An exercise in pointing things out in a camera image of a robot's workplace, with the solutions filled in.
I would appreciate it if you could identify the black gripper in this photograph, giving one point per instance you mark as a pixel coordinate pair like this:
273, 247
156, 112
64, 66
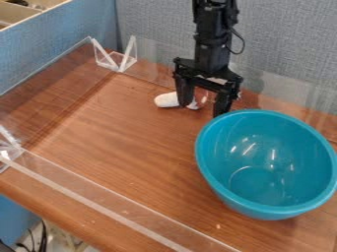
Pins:
222, 82

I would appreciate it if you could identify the white and brown mushroom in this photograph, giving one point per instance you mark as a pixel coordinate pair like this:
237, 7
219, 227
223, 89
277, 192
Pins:
168, 100

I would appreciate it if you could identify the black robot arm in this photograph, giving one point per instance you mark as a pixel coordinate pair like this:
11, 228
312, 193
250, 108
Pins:
206, 71

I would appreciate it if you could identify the blue plastic bowl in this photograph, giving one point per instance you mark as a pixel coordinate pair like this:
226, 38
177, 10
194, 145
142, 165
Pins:
267, 164

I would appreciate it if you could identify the clear acrylic back barrier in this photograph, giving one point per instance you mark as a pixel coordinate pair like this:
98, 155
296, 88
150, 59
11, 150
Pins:
154, 66

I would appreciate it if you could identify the clear acrylic barrier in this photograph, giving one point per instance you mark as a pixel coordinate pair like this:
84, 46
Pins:
154, 225
154, 66

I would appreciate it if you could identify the clear acrylic front barrier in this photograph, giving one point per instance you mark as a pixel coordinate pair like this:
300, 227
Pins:
154, 225

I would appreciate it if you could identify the wooden shelf box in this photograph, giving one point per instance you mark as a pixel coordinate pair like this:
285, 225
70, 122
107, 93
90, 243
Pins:
16, 11

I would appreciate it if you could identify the clear acrylic corner bracket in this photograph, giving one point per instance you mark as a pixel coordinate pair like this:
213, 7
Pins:
115, 61

